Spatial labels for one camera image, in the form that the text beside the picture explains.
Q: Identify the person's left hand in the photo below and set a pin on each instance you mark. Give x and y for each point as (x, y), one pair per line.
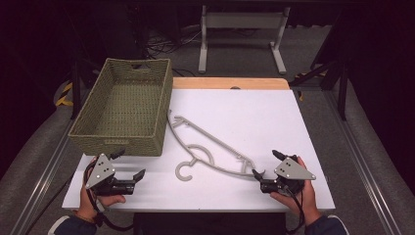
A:
(85, 202)

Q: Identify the white metal desk frame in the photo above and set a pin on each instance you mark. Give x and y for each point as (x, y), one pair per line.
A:
(241, 20)

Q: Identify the person's right hand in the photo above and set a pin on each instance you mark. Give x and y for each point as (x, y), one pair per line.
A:
(305, 199)

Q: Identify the black metal stand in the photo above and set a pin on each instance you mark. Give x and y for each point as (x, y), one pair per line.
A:
(76, 88)
(341, 84)

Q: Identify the aluminium floor rail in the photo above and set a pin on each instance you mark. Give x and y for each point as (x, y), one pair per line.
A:
(42, 182)
(362, 156)

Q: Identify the green woven basket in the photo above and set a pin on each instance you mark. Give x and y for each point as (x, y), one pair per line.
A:
(125, 107)

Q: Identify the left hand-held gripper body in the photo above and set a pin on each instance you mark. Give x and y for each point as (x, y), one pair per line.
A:
(99, 171)

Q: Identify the grey plastic clothes hanger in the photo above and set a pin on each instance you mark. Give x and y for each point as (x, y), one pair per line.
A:
(208, 143)

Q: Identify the yellow black striped tape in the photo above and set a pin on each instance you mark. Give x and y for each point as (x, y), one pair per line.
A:
(64, 94)

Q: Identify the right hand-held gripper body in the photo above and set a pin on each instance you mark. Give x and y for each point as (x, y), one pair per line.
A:
(288, 174)

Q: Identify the person's dark lap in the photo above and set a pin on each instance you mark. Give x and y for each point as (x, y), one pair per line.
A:
(208, 224)

